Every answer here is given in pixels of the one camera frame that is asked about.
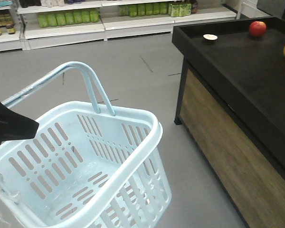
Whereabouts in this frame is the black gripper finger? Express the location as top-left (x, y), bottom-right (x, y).
top-left (0, 102), bottom-right (39, 145)

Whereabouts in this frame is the light blue plastic basket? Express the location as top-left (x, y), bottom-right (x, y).
top-left (0, 61), bottom-right (171, 228)

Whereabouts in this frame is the white supermarket shelf unit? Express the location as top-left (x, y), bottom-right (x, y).
top-left (0, 0), bottom-right (237, 51)

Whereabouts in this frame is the small white bowl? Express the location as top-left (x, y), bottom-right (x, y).
top-left (203, 34), bottom-right (218, 43)

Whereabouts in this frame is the black wooden produce stand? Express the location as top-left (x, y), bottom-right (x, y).
top-left (172, 17), bottom-right (285, 228)

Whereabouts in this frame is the red apple near bowl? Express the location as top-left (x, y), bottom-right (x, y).
top-left (249, 21), bottom-right (266, 37)

